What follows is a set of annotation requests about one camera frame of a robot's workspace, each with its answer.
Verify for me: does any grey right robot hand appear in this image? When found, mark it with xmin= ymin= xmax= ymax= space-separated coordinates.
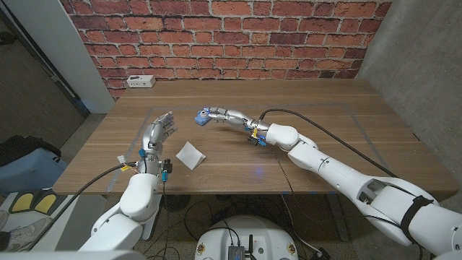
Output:
xmin=202 ymin=106 xmax=263 ymax=134

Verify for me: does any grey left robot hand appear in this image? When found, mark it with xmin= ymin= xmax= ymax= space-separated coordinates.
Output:
xmin=139 ymin=110 xmax=179 ymax=158

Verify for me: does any white paper shipping label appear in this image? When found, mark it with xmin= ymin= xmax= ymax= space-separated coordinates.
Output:
xmin=175 ymin=141 xmax=207 ymax=171

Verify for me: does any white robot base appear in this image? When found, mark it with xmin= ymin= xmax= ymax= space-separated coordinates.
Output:
xmin=194 ymin=215 xmax=300 ymax=260

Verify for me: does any white power strip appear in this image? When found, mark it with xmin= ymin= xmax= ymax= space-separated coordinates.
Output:
xmin=126 ymin=74 xmax=157 ymax=89

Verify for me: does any black floor fan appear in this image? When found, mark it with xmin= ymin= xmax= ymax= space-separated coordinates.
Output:
xmin=162 ymin=194 xmax=191 ymax=213

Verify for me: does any red brick printed backdrop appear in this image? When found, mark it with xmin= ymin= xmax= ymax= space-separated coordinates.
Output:
xmin=59 ymin=0 xmax=393 ymax=100

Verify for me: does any white table leg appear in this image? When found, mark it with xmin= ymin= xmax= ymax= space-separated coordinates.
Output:
xmin=142 ymin=216 xmax=162 ymax=241

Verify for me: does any black yellow foot pedal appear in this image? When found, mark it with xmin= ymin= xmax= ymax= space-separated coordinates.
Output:
xmin=9 ymin=190 xmax=36 ymax=214
xmin=33 ymin=190 xmax=58 ymax=215

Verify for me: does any black bag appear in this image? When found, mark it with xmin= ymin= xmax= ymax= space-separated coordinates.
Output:
xmin=0 ymin=135 xmax=62 ymax=167

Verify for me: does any grey electronics box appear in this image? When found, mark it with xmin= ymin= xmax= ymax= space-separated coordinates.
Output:
xmin=227 ymin=245 xmax=245 ymax=260

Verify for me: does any grey table leg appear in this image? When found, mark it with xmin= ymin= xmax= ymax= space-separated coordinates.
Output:
xmin=326 ymin=193 xmax=350 ymax=242

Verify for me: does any white floor mat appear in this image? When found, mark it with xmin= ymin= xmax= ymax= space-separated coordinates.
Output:
xmin=0 ymin=193 xmax=80 ymax=253

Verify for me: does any grey sneaker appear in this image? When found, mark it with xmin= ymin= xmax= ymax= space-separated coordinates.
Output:
xmin=0 ymin=216 xmax=54 ymax=253

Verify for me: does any blue toy camera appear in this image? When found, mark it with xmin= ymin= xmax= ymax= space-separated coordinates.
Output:
xmin=194 ymin=109 xmax=213 ymax=126

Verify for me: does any yellow tagged wire connector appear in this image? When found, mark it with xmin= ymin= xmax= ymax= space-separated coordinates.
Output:
xmin=117 ymin=155 xmax=138 ymax=173

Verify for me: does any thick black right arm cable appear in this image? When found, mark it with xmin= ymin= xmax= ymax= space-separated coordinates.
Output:
xmin=258 ymin=108 xmax=398 ymax=178

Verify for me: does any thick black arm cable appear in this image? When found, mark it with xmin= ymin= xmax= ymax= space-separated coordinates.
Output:
xmin=258 ymin=108 xmax=398 ymax=178
xmin=27 ymin=161 xmax=140 ymax=251

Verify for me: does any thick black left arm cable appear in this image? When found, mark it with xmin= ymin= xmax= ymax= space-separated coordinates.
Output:
xmin=27 ymin=161 xmax=140 ymax=251

